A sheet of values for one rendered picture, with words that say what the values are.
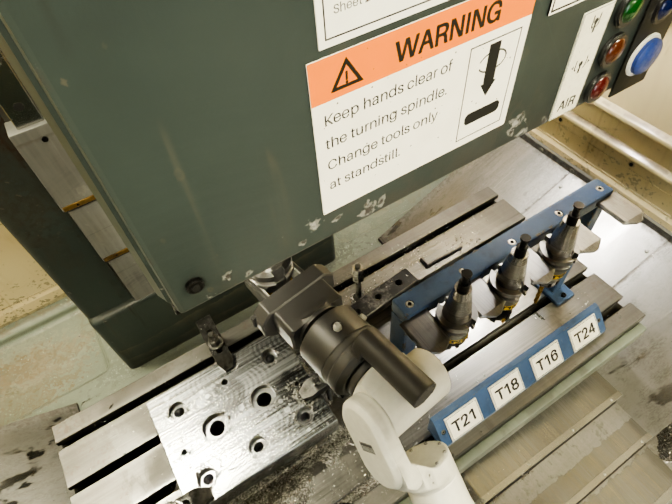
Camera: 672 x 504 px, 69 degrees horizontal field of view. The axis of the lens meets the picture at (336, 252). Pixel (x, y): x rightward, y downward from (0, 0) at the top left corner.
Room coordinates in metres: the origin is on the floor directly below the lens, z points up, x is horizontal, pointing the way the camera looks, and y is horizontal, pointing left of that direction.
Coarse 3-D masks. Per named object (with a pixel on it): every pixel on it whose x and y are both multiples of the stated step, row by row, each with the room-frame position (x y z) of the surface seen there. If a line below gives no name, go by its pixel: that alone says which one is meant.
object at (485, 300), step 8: (472, 280) 0.44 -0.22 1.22; (480, 280) 0.44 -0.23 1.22; (480, 288) 0.42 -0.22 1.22; (488, 288) 0.42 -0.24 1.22; (472, 296) 0.41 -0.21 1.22; (480, 296) 0.41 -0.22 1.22; (488, 296) 0.40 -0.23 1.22; (496, 296) 0.40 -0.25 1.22; (480, 304) 0.39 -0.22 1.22; (488, 304) 0.39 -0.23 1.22; (496, 304) 0.39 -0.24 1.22; (504, 304) 0.39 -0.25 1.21; (480, 312) 0.38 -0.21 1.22; (488, 312) 0.38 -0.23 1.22; (496, 312) 0.38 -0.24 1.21
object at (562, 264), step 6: (546, 240) 0.50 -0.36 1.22; (540, 246) 0.49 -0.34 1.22; (576, 246) 0.48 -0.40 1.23; (540, 252) 0.48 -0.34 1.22; (546, 252) 0.47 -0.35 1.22; (576, 252) 0.47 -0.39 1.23; (546, 258) 0.46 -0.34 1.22; (552, 258) 0.46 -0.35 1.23; (558, 258) 0.46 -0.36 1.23; (564, 258) 0.46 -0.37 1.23; (570, 258) 0.46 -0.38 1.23; (552, 264) 0.45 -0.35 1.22; (558, 264) 0.45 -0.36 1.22; (564, 264) 0.45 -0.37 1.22; (570, 264) 0.45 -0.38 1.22; (558, 270) 0.45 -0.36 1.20; (564, 270) 0.45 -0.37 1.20
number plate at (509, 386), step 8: (504, 376) 0.38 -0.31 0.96; (512, 376) 0.38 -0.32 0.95; (520, 376) 0.38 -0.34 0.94; (496, 384) 0.36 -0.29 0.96; (504, 384) 0.36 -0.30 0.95; (512, 384) 0.37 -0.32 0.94; (520, 384) 0.37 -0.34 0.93; (496, 392) 0.35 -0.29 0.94; (504, 392) 0.35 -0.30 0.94; (512, 392) 0.35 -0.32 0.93; (520, 392) 0.36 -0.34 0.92; (496, 400) 0.34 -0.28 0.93; (504, 400) 0.34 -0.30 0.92; (496, 408) 0.33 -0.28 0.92
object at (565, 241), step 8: (560, 224) 0.48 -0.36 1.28; (568, 224) 0.47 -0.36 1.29; (576, 224) 0.47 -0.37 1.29; (560, 232) 0.47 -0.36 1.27; (568, 232) 0.47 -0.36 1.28; (576, 232) 0.47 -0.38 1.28; (552, 240) 0.48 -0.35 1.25; (560, 240) 0.47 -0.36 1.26; (568, 240) 0.46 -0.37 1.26; (552, 248) 0.47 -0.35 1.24; (560, 248) 0.46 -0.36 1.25; (568, 248) 0.46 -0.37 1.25; (560, 256) 0.46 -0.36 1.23; (568, 256) 0.46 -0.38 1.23
